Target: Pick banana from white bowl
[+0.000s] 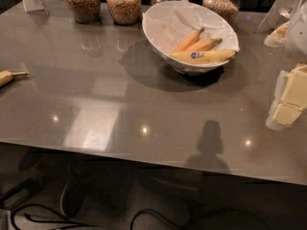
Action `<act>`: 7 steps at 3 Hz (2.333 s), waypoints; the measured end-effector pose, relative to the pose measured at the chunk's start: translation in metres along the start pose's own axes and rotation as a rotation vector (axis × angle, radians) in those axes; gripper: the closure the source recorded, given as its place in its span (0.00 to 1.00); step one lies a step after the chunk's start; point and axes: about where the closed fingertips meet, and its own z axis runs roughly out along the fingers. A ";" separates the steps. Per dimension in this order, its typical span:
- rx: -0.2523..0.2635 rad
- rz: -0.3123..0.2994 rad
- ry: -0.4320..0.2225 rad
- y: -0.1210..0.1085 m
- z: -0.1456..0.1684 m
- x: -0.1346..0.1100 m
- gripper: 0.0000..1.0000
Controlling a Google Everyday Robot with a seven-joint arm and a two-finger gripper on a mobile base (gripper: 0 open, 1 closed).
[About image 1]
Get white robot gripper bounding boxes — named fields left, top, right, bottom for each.
left=264, top=1, right=307, bottom=130

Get banana with blue sticker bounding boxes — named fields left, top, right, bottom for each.
left=170, top=50, right=237, bottom=64

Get middle banana in bowl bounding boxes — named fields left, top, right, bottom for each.
left=186, top=38, right=222, bottom=52

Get banana in bowl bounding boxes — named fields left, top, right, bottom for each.
left=186, top=38, right=222, bottom=52
left=174, top=27, right=204, bottom=53

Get white bowl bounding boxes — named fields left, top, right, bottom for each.
left=142, top=1, right=240, bottom=75

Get back banana in bowl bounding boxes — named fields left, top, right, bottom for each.
left=174, top=27, right=204, bottom=53

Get white paper bowl liner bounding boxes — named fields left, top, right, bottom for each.
left=142, top=1, right=240, bottom=55

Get banana on table left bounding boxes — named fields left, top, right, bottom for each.
left=0, top=71, right=28, bottom=87

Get white stand right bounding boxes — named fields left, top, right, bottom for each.
left=256, top=0, right=306, bottom=34

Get grain-filled glass jar right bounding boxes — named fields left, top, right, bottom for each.
left=202, top=0, right=241, bottom=23

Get grain-filled glass jar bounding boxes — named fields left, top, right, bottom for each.
left=64, top=0, right=101, bottom=24
left=106, top=0, right=141, bottom=25
left=202, top=0, right=241, bottom=23

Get grain-filled glass jar far left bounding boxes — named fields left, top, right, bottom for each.
left=64, top=0, right=101, bottom=24

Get black floor cable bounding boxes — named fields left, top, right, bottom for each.
left=10, top=203, right=193, bottom=230

